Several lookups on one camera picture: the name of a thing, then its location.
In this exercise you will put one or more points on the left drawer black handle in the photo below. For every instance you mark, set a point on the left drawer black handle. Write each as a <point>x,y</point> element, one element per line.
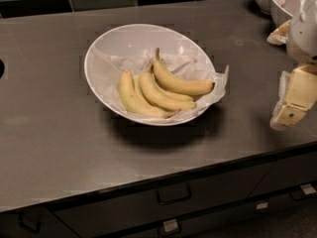
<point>29,224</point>

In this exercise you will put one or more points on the right drawer handle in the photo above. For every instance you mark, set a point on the right drawer handle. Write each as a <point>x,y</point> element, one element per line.
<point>306,191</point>

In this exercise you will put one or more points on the lower centre drawer handle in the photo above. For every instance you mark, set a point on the lower centre drawer handle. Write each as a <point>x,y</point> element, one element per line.
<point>169,227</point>

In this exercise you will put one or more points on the white oval bowl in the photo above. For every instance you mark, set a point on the white oval bowl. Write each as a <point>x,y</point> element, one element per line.
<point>142,36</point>

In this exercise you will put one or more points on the hidden yellow banana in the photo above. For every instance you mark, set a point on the hidden yellow banana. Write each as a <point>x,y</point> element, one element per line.
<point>138,90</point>

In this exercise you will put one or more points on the drawer black handle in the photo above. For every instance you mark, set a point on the drawer black handle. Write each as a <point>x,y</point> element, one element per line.
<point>29,224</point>
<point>173,193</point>

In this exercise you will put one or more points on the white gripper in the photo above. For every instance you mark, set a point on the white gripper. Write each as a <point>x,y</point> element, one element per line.
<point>304,34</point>

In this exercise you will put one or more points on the centre drawer black handle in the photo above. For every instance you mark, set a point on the centre drawer black handle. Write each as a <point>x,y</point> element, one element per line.
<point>173,193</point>

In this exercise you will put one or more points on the white paper liner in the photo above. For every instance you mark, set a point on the white paper liner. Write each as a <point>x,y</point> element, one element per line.
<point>103,73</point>

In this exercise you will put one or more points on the lower right drawer label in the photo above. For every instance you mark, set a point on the lower right drawer label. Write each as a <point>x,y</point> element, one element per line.
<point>262,206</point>

